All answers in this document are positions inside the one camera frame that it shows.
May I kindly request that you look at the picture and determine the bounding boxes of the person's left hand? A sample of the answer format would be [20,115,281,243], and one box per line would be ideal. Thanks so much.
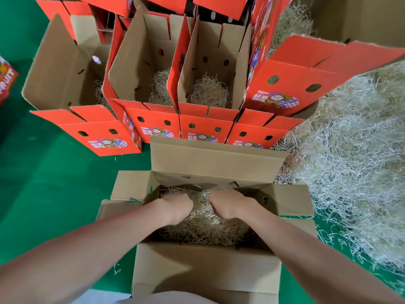
[154,192,195,227]

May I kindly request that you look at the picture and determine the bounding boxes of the person's right hand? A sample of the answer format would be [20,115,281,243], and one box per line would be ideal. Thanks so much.
[208,187,259,221]

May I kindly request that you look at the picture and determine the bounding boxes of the small straw filler clump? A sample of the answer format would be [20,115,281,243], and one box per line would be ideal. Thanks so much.
[156,185,255,246]
[95,81,112,110]
[272,2,315,53]
[189,73,230,109]
[148,68,173,107]

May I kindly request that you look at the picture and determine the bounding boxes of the pile of wood wool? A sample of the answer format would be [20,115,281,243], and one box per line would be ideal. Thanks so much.
[272,0,405,271]

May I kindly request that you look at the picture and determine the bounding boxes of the group of red boxes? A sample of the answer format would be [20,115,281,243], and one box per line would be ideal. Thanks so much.
[0,55,19,106]

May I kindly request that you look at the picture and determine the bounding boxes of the person's left forearm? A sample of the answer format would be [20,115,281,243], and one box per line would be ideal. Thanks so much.
[0,199,175,304]

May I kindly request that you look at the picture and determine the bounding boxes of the person's right forearm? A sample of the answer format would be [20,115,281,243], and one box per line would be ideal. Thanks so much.
[237,202,405,304]

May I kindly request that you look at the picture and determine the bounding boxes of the person's pink clothing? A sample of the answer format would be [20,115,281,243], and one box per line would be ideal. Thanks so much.
[116,290,220,304]

